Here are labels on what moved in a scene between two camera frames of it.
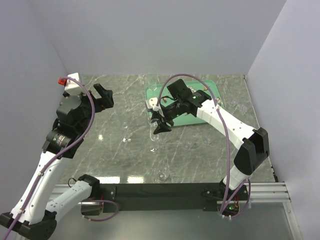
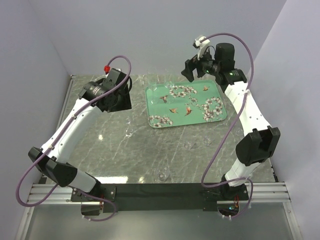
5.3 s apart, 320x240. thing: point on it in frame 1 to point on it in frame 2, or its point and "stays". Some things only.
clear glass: x=162 y=171 stays
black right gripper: x=161 y=127 to x=190 y=65
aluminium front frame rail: x=261 y=193 stays
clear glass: x=201 y=141 stays
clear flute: x=156 y=143 to x=169 y=79
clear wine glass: x=125 y=139 to x=129 y=132
